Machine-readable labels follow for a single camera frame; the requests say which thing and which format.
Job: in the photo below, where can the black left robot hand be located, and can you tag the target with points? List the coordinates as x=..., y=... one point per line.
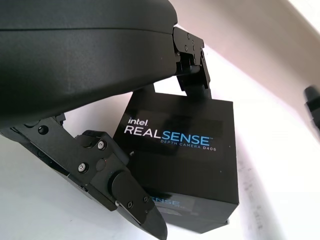
x=75, y=62

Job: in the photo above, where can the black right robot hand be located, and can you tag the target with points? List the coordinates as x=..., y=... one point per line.
x=313, y=100

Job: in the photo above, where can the black RealSense box lid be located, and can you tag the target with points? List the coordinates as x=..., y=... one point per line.
x=187, y=170

